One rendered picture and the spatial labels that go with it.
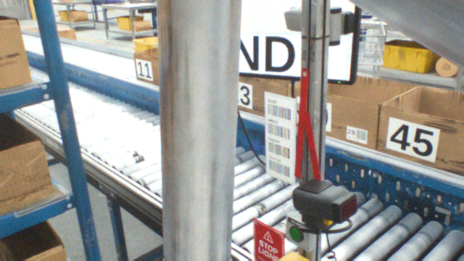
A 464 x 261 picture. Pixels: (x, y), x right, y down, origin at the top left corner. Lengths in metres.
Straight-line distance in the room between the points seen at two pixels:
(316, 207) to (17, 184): 0.53
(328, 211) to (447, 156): 0.67
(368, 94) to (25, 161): 1.38
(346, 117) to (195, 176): 1.14
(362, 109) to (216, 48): 1.13
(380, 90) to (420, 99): 0.16
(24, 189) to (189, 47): 0.48
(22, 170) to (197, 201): 0.40
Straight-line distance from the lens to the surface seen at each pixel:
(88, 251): 0.86
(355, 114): 1.53
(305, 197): 0.84
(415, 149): 1.46
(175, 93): 0.43
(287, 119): 0.89
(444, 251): 1.33
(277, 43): 0.97
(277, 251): 1.06
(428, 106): 1.73
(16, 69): 0.74
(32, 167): 0.79
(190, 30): 0.41
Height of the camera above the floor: 1.50
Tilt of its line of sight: 21 degrees down
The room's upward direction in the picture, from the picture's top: 3 degrees counter-clockwise
